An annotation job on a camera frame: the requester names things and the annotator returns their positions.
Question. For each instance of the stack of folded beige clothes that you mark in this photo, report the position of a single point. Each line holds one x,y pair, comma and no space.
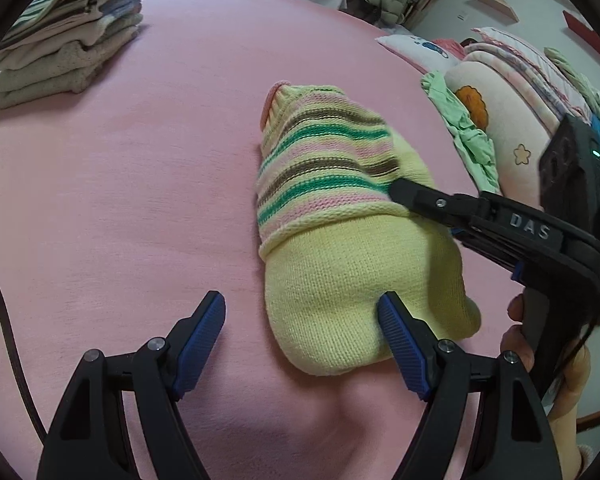
69,60

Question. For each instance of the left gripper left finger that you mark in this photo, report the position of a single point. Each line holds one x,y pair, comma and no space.
88,437

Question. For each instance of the right hand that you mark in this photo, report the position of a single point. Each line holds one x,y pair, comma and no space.
546,335

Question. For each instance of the red wall shelf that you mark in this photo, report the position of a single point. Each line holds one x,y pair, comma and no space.
583,31

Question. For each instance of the pink cartoon pillow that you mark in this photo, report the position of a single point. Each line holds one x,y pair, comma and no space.
425,55

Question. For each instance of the pink bed blanket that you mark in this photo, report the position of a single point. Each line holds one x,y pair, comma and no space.
120,207

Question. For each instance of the wooden wall shelf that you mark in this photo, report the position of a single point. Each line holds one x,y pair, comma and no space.
501,6

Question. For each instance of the green crumpled garment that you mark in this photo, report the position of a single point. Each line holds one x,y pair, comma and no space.
475,148

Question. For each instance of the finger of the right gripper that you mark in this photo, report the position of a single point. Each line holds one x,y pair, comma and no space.
453,211

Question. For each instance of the folded striped pink blankets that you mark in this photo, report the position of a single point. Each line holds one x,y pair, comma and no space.
548,83

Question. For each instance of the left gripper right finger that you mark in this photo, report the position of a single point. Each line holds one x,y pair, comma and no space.
512,437

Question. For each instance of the pink rolled flower quilt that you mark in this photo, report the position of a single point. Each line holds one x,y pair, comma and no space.
519,138

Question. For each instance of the yellow striped knit sweater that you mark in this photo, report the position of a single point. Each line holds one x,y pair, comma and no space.
333,241

